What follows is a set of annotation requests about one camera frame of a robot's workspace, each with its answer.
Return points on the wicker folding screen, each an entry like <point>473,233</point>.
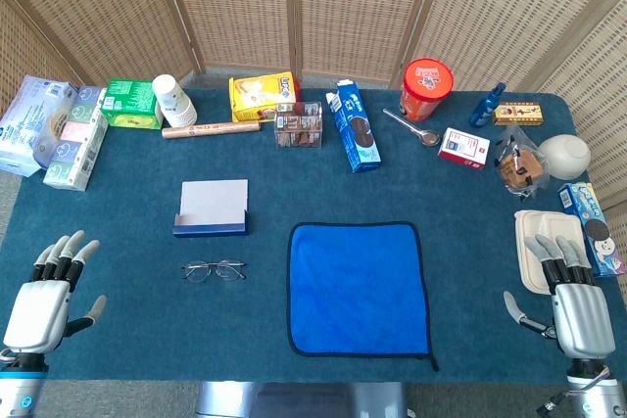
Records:
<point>235,7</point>

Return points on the clear bag of biscuits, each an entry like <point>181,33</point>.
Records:
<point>521,166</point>

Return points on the pale blue tissue bag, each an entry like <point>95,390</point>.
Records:
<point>29,124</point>

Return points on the yellow brown small box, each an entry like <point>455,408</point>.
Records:
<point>519,113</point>

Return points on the clear box brown cookies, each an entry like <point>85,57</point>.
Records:
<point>299,126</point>

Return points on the pastel tissue multipack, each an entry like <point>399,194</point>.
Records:
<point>73,153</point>

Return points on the blue spray bottle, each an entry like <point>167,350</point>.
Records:
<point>485,107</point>

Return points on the blue cartoon cookie box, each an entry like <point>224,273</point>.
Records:
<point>593,222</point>

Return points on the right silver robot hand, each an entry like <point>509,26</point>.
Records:
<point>583,320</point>

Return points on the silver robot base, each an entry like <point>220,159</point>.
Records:
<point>294,401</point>

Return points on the red white small box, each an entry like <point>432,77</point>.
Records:
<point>463,149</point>

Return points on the orange instant noodle tub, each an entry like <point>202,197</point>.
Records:
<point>426,80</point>

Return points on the blue glasses case grey lining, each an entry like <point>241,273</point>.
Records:
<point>213,198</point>

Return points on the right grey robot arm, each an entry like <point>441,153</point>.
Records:
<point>593,388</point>

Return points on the brown paper wrapped roll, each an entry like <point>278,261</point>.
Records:
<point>210,129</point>

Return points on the long blue cookie box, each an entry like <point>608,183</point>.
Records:
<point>357,139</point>

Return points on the blue cloth black trim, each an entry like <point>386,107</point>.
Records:
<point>357,291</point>

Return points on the teal table carpet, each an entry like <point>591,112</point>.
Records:
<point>122,222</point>

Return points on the white paper cup stack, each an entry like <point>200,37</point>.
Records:
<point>174,100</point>

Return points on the wire-frame eyeglasses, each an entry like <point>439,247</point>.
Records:
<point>198,272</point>

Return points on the metal spoon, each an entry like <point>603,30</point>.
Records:
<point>431,138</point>

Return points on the green tissue pack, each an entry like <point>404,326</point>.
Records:
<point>130,100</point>

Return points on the beige takeout container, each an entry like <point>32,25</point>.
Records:
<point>531,256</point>

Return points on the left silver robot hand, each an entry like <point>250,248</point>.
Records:
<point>36,310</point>

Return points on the white upturned bowl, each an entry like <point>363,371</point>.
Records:
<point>565,156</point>

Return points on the yellow bread package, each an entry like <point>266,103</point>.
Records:
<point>259,92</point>

